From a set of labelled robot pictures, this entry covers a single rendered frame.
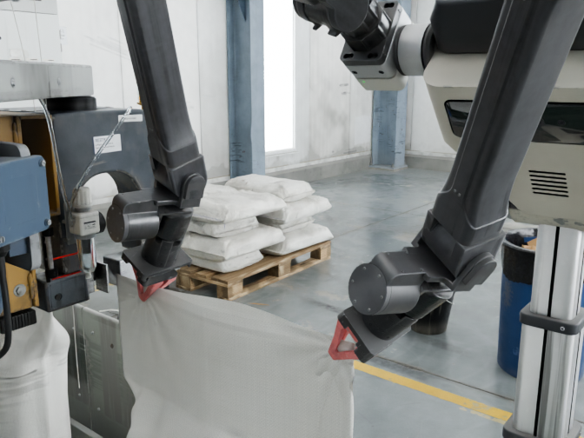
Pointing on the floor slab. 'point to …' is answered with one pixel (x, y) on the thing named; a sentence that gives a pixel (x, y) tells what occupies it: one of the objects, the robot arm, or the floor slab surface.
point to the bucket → (434, 320)
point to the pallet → (228, 282)
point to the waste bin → (518, 296)
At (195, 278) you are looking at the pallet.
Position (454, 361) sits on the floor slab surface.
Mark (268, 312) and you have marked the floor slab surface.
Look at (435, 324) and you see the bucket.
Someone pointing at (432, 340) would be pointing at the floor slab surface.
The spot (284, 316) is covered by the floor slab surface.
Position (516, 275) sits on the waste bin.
